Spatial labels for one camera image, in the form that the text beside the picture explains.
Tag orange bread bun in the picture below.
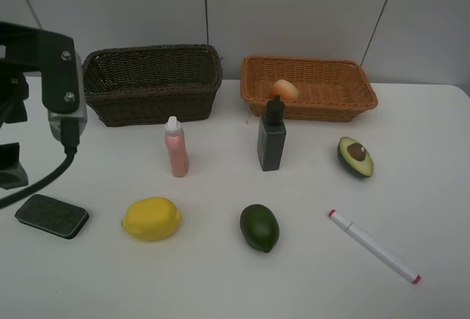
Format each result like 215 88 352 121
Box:
270 79 300 101

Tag orange wicker basket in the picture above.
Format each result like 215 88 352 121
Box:
240 55 378 122

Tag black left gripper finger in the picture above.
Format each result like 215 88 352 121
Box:
0 143 29 190

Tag green lime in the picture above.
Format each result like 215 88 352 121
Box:
239 204 280 254

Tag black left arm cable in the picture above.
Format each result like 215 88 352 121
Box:
0 118 79 210

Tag dark brown wicker basket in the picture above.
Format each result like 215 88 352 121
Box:
83 44 223 127

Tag dark grey pump bottle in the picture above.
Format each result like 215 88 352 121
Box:
257 96 286 171

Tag pink spray bottle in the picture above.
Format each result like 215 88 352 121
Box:
164 116 189 178

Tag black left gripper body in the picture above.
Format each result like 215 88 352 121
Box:
1 22 83 128

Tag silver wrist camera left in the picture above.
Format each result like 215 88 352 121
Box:
48 52 87 150

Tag white pink-capped marker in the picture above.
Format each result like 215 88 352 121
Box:
328 209 422 284

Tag halved avocado with pit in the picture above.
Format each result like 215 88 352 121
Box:
336 137 374 179

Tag yellow lemon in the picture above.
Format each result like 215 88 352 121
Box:
121 197 182 242

